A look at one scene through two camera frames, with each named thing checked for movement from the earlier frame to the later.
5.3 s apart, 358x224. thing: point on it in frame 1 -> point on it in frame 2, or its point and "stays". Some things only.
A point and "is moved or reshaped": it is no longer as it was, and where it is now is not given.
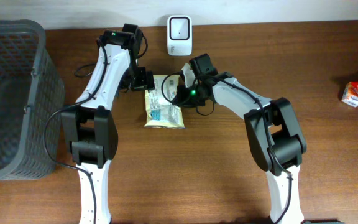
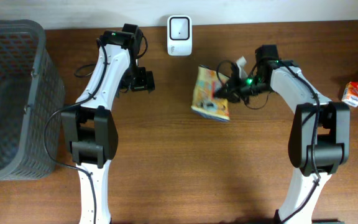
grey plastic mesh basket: (22, 92) stays
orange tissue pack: (352, 96) stays
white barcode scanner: (179, 35) stays
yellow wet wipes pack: (161, 112) is moved or reshaped
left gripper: (146, 80) stays
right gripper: (184, 98) -> (234, 93)
